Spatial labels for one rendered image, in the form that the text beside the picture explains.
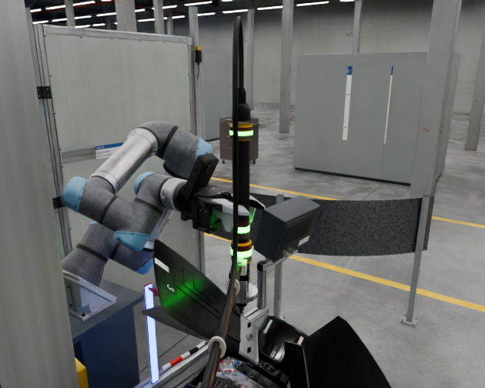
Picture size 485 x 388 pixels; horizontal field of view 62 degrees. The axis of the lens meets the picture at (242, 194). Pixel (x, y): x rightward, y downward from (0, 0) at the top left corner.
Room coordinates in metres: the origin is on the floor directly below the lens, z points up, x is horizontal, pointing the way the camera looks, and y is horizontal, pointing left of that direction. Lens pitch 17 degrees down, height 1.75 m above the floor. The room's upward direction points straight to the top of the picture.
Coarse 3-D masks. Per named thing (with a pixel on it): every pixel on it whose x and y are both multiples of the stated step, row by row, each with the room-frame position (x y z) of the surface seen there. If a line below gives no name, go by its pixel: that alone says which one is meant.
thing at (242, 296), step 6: (240, 264) 0.72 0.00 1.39; (246, 264) 0.73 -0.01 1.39; (246, 270) 0.73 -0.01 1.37; (240, 276) 0.72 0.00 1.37; (246, 276) 0.72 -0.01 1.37; (240, 282) 0.73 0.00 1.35; (246, 282) 0.73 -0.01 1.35; (240, 288) 0.73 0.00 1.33; (246, 288) 0.73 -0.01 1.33; (252, 288) 0.78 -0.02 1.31; (240, 294) 0.73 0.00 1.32; (246, 294) 0.74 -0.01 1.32; (252, 294) 0.75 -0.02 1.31; (234, 300) 0.74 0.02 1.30; (240, 300) 0.74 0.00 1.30; (246, 300) 0.74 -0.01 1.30; (252, 300) 0.74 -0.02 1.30
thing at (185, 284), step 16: (160, 256) 0.66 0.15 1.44; (176, 256) 0.71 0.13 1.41; (160, 272) 0.61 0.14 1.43; (176, 272) 0.65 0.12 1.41; (192, 272) 0.70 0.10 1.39; (160, 288) 0.57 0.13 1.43; (176, 288) 0.61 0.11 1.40; (192, 288) 0.65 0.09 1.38; (208, 288) 0.69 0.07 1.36; (160, 304) 0.53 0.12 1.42; (176, 304) 0.57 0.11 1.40; (192, 304) 0.61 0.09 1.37; (208, 304) 0.65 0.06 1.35; (192, 320) 0.58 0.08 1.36; (208, 320) 0.62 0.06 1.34; (240, 320) 0.69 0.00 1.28; (208, 336) 0.59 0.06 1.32
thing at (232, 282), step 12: (240, 24) 0.74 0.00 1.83; (240, 36) 0.76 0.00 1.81; (240, 48) 0.76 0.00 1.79; (240, 60) 0.77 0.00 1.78; (240, 72) 0.77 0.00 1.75; (240, 84) 0.77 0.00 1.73; (228, 288) 0.61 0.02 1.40; (228, 300) 0.57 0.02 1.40; (216, 336) 0.47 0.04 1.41; (216, 348) 0.46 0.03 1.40; (204, 384) 0.39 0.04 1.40
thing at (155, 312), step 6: (156, 306) 0.91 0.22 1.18; (144, 312) 0.86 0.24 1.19; (150, 312) 0.87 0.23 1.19; (156, 312) 0.87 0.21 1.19; (162, 312) 0.88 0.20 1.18; (156, 318) 0.84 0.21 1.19; (162, 318) 0.85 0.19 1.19; (168, 318) 0.85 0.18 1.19; (168, 324) 0.82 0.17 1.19; (174, 324) 0.82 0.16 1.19; (180, 324) 0.82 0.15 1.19; (180, 330) 0.80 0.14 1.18; (186, 330) 0.80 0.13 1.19; (192, 330) 0.80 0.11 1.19; (198, 336) 0.78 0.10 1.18
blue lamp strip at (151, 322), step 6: (150, 294) 1.00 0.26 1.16; (150, 300) 1.00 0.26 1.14; (150, 306) 1.00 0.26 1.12; (150, 318) 1.00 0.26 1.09; (150, 324) 1.00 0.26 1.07; (150, 330) 0.99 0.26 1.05; (150, 336) 0.99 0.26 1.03; (150, 342) 0.99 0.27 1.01; (150, 348) 0.99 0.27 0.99; (150, 354) 0.99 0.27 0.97; (156, 354) 1.01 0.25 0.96; (156, 360) 1.00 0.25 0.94; (156, 366) 1.00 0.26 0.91; (156, 372) 1.00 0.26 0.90; (156, 378) 1.00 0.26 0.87
